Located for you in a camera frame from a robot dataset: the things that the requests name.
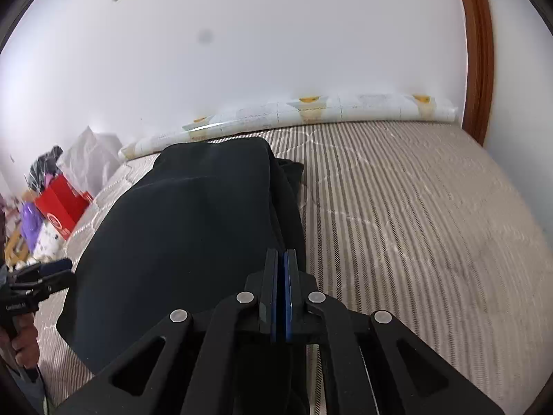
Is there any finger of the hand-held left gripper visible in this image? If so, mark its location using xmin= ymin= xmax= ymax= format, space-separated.
xmin=11 ymin=270 xmax=75 ymax=302
xmin=15 ymin=258 xmax=73 ymax=279

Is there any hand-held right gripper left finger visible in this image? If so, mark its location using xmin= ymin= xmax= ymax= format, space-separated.
xmin=54 ymin=248 xmax=280 ymax=415

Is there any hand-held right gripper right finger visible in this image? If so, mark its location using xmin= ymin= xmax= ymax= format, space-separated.
xmin=283 ymin=248 xmax=506 ymax=415

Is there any black garment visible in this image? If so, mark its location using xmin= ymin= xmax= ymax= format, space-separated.
xmin=56 ymin=136 xmax=310 ymax=415

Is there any person's left hand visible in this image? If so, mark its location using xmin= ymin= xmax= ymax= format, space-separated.
xmin=9 ymin=311 xmax=42 ymax=370

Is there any white printed cloth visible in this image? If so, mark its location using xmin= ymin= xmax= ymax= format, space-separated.
xmin=32 ymin=220 xmax=66 ymax=265

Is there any purple bag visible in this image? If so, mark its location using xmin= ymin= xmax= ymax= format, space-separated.
xmin=20 ymin=201 xmax=45 ymax=248

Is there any red cardboard box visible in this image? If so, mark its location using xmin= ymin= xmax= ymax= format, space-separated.
xmin=35 ymin=173 xmax=94 ymax=241

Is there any dark patterned bag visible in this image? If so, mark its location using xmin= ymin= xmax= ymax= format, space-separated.
xmin=28 ymin=145 xmax=65 ymax=190

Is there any white plastic bag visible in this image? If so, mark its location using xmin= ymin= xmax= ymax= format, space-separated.
xmin=58 ymin=125 xmax=124 ymax=196

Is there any striped beige mattress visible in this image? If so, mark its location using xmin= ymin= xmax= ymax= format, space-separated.
xmin=37 ymin=119 xmax=546 ymax=415

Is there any rolled white patterned mat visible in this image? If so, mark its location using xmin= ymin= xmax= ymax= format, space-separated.
xmin=118 ymin=92 xmax=459 ymax=162

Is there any yellow wooden frame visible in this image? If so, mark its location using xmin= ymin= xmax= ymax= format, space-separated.
xmin=3 ymin=228 xmax=32 ymax=266

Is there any brown wooden door frame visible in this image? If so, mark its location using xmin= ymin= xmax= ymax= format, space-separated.
xmin=451 ymin=0 xmax=496 ymax=146

